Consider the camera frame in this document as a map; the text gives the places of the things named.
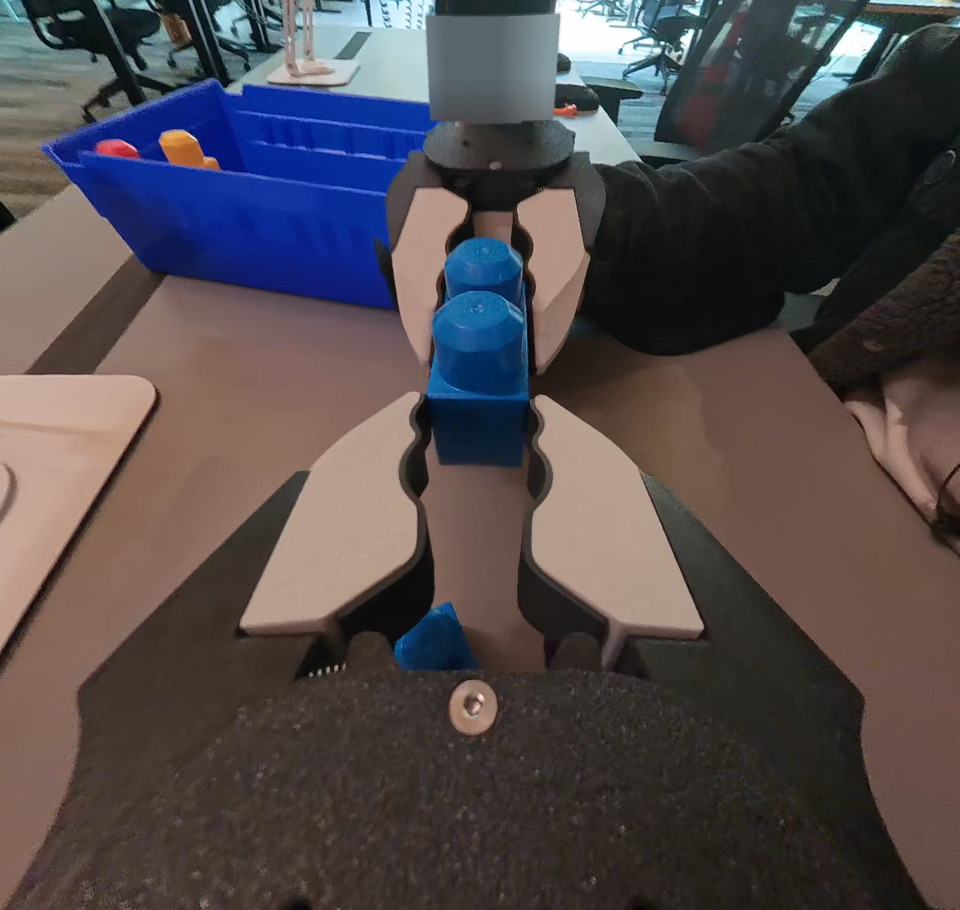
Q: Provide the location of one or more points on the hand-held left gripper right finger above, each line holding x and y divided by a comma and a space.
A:
607, 542

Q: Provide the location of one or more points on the blue plastic bin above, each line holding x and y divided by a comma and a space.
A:
225, 227

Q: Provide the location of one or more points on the black flat pad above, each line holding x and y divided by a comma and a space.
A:
585, 96

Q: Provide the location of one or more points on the orange one-stud mega block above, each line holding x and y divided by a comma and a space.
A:
184, 149

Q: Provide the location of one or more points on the blue two-stud mega block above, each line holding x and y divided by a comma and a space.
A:
480, 422

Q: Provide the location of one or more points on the blue one-stud mega block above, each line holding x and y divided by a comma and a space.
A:
435, 644

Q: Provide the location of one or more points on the white base document stand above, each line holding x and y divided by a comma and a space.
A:
60, 460

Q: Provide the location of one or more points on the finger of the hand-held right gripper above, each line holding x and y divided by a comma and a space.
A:
420, 265
562, 265

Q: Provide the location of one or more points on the wooden board easel stand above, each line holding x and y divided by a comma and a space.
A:
311, 74

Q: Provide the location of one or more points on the grey sweatshirt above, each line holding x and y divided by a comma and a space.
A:
907, 445

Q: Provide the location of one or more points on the dark fleece jacket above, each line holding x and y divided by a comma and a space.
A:
885, 340

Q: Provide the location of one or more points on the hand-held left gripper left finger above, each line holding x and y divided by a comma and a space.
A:
337, 535

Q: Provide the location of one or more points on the person's right forearm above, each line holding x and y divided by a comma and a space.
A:
712, 250

